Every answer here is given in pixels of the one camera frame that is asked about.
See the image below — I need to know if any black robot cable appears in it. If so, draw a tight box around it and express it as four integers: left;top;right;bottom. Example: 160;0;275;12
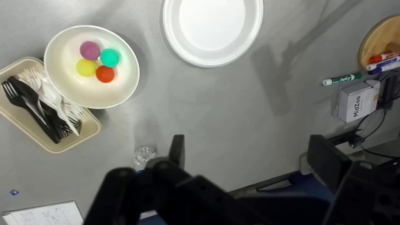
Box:
349;105;400;160

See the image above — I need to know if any wooden mug tree stand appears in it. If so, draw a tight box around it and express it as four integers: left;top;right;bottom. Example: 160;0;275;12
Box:
358;14;400;72

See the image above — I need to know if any black plastic fork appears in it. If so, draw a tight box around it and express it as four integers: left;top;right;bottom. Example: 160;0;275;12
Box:
0;80;64;145
8;75;82;140

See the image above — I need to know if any white plastic cutlery pile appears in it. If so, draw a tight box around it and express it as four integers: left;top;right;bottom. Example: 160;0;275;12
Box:
17;67;87;137

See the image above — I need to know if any purple ball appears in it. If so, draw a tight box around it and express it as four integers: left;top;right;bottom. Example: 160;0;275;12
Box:
79;40;103;61

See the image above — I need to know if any beige cutlery tray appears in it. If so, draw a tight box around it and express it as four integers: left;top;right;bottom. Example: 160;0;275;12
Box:
0;56;103;155

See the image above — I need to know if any orange ball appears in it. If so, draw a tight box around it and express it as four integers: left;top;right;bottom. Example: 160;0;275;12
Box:
95;65;117;84

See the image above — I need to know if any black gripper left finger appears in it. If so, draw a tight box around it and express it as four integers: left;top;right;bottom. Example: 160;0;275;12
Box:
168;134;187;169

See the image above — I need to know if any white round plate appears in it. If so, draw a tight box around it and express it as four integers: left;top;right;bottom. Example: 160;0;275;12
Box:
162;0;265;69

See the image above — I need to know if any green capped marker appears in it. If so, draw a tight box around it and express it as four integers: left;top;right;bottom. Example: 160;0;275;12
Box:
322;71;365;87

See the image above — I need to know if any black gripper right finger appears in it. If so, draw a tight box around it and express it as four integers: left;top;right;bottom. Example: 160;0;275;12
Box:
307;134;358;194

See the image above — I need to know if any cream round bowl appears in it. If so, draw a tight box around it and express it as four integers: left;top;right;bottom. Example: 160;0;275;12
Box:
43;24;142;110

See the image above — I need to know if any green ball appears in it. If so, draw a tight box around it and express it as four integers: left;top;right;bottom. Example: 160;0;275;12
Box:
99;47;123;69

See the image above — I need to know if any blue office chair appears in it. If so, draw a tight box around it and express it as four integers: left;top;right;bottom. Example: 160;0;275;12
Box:
228;167;338;225

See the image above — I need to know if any blue capped marker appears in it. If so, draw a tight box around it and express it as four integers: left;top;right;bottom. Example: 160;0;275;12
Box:
365;56;400;76

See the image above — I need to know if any red capped marker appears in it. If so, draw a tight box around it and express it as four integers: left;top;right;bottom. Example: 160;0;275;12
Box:
368;51;400;65

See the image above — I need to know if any white paper sheet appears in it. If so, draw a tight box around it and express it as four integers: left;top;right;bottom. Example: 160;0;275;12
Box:
2;200;85;225

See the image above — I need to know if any clear plastic water bottle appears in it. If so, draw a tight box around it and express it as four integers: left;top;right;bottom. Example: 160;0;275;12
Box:
133;144;159;172

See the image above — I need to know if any yellow ball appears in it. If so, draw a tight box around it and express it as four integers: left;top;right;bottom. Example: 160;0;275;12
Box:
75;57;99;79

